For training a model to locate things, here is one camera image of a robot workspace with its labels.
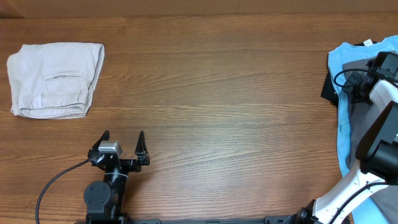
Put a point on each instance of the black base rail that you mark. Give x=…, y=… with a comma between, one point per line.
x=266, y=220

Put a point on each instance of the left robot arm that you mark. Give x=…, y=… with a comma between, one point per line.
x=104, y=199

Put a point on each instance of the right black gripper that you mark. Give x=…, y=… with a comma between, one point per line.
x=352, y=79

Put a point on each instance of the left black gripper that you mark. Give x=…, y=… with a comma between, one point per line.
x=142, y=156

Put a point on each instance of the light blue printed t-shirt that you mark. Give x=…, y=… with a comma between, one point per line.
x=344, y=130

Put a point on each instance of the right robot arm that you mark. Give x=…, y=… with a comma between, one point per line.
x=375, y=167

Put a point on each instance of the grey shorts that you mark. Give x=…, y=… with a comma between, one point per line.
x=382, y=207

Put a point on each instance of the folded beige shorts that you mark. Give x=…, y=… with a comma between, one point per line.
x=55, y=80

